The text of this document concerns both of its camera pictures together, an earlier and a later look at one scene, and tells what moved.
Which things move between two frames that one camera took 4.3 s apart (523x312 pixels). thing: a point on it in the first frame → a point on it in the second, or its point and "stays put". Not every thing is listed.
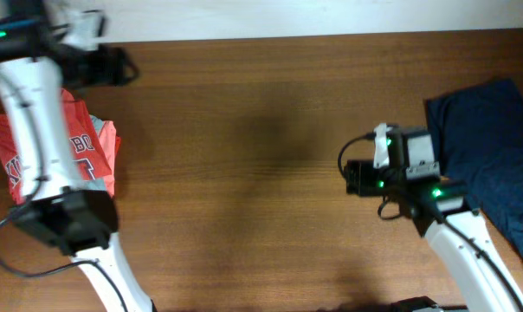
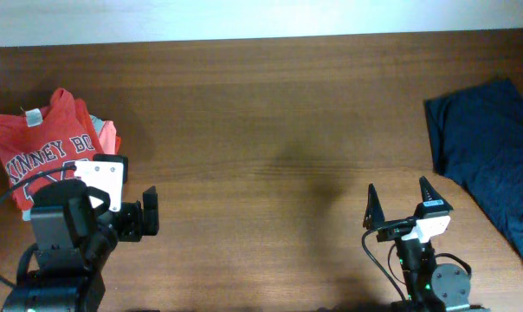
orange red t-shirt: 87,159 stays put
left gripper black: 102,76 → 134,226
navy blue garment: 486,136 stays put
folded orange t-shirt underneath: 110,144 stays put
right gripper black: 358,177 → 375,216
